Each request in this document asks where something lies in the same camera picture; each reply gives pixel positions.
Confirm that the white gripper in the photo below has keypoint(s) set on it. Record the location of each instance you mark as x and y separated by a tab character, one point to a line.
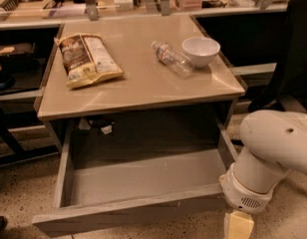
243	195

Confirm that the grey top drawer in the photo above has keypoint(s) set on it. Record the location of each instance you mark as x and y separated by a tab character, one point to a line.
143	171

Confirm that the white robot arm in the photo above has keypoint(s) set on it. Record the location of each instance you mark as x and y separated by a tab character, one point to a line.
274	145

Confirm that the grey drawer cabinet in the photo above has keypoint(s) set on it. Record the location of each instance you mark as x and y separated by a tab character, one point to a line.
156	112

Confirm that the black and white object in drawer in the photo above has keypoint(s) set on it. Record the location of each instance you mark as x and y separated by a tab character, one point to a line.
105	126

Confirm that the black office chair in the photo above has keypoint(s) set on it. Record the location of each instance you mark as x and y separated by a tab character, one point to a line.
290	74

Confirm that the clear plastic water bottle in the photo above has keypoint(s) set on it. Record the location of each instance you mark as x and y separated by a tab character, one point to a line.
178	62

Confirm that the white bowl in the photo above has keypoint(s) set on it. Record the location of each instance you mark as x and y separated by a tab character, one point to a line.
200	50

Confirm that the brown chip bag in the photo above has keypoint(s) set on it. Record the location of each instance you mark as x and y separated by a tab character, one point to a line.
86	60

